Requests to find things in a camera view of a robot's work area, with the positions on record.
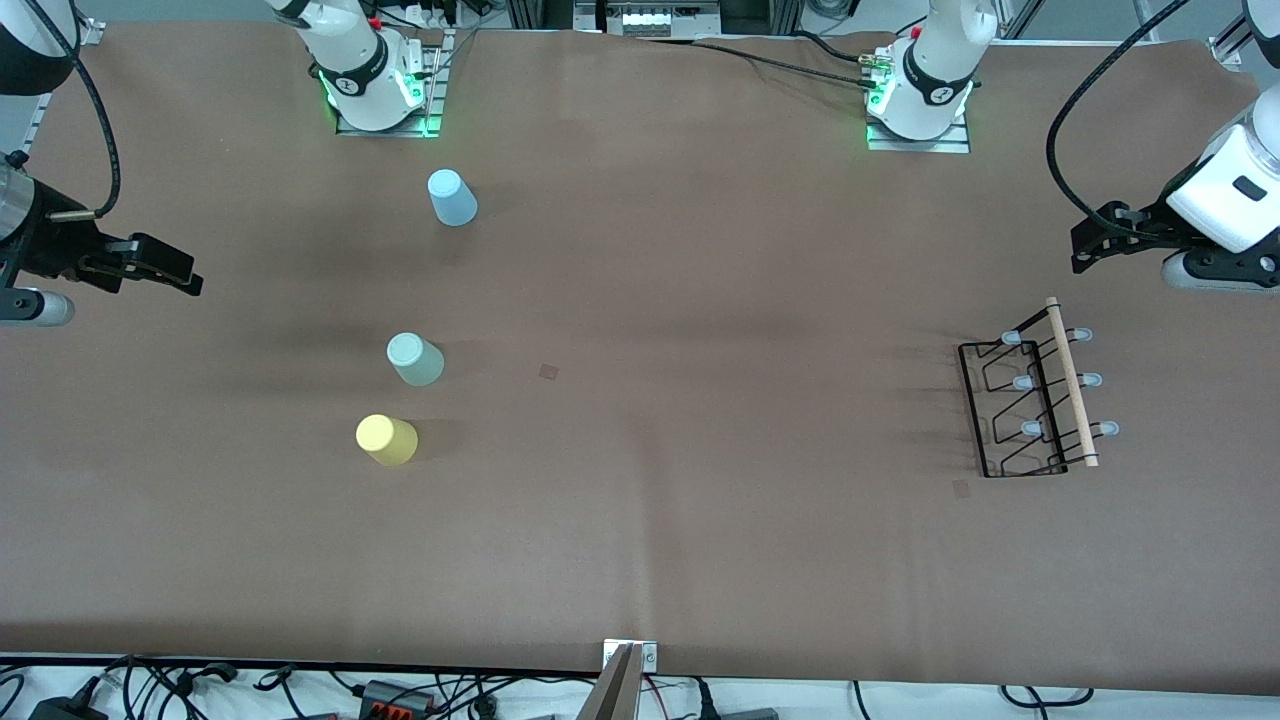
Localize black wire cup holder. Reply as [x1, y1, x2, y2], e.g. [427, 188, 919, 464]
[958, 296, 1121, 479]

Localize pale green plastic cup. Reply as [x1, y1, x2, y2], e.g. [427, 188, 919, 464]
[386, 332, 446, 388]

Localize yellow plastic cup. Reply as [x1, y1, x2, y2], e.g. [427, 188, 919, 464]
[355, 414, 419, 467]

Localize light blue plastic cup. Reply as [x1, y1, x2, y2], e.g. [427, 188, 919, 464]
[427, 168, 479, 228]

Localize black power adapter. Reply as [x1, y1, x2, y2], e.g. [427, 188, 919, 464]
[28, 695, 109, 720]

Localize black connector box orange clips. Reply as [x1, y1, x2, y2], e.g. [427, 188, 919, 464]
[360, 680, 436, 720]

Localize brown paper table cover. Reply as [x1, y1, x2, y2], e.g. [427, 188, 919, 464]
[0, 20, 1280, 696]

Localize grey power strip box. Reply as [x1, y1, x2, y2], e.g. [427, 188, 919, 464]
[575, 0, 723, 39]

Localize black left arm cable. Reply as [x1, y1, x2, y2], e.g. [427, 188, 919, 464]
[1046, 0, 1193, 241]

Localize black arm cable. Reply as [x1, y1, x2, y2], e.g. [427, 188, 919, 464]
[1046, 0, 1193, 241]
[28, 0, 123, 223]

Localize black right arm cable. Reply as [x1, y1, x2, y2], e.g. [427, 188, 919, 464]
[28, 0, 123, 223]

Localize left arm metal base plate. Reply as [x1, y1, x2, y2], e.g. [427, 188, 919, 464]
[866, 110, 971, 154]

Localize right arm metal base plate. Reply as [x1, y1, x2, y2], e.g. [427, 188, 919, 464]
[335, 30, 446, 138]

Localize thick black power cable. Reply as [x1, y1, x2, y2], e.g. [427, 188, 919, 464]
[690, 38, 881, 91]
[795, 30, 881, 66]

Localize tangled black cable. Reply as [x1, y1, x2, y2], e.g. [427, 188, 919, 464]
[105, 655, 241, 720]

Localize aluminium camera mount bar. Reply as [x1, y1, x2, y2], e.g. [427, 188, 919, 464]
[578, 640, 659, 720]

